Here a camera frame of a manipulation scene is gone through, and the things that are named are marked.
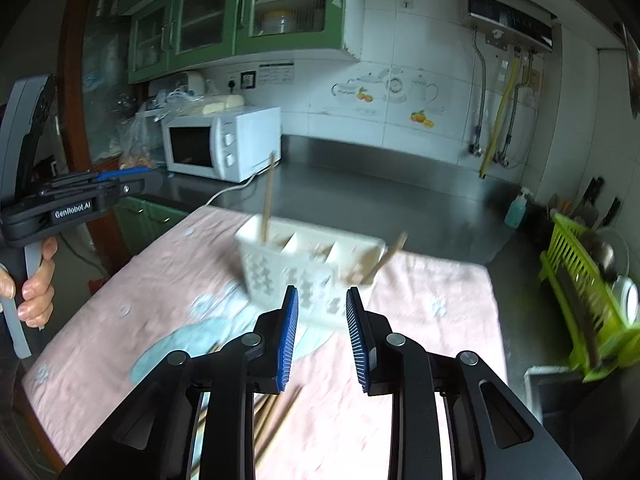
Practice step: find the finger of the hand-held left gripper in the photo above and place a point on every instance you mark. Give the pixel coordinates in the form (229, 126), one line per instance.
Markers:
(135, 188)
(122, 175)

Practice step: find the blue soap bottle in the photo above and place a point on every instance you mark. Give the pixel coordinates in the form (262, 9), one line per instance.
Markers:
(515, 212)

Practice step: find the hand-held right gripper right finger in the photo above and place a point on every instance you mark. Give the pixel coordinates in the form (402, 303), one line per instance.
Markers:
(356, 340)

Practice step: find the white utensil holder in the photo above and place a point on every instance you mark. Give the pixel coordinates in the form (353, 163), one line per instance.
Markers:
(265, 265)

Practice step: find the person's left hand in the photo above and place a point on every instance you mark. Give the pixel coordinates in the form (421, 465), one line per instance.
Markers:
(41, 295)

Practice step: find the white plate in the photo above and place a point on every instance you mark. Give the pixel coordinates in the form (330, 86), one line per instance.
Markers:
(627, 300)

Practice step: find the pink and teal towel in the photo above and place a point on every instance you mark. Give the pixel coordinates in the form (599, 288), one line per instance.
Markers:
(150, 270)

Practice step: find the metal bowl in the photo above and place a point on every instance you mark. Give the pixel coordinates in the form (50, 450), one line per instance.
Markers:
(600, 260)

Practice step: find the green dish rack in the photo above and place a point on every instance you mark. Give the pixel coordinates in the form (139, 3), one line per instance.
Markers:
(565, 270)

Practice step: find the white wall outlet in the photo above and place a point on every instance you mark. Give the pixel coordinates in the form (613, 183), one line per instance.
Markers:
(233, 83)

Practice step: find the clear plastic bag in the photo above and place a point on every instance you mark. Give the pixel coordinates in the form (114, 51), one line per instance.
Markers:
(172, 102)

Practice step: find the small white appliance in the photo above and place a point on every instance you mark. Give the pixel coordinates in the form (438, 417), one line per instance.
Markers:
(192, 82)

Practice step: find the green base cabinet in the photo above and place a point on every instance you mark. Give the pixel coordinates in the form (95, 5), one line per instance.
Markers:
(150, 220)

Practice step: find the wooden chopstick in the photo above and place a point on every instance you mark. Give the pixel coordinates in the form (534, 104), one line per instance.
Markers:
(387, 255)
(201, 420)
(264, 410)
(280, 412)
(268, 195)

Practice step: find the kitchen sink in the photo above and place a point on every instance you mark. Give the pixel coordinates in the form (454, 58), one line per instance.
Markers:
(565, 410)

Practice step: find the white label sticker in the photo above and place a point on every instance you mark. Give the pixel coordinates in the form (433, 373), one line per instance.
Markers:
(275, 73)

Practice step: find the metal water heater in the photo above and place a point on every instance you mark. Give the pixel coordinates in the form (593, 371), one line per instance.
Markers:
(500, 10)

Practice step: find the white microwave oven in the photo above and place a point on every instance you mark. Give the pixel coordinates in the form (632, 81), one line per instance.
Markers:
(250, 135)

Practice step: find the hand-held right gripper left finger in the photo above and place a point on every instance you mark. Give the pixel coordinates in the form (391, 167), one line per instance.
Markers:
(288, 340)

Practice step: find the green wall cabinet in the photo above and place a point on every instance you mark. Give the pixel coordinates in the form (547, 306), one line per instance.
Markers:
(215, 45)

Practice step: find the plastic bag with food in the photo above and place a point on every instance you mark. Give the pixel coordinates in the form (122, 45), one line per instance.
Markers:
(135, 145)

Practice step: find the pale yellow cloth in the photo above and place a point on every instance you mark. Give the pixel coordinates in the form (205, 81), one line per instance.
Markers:
(220, 105)

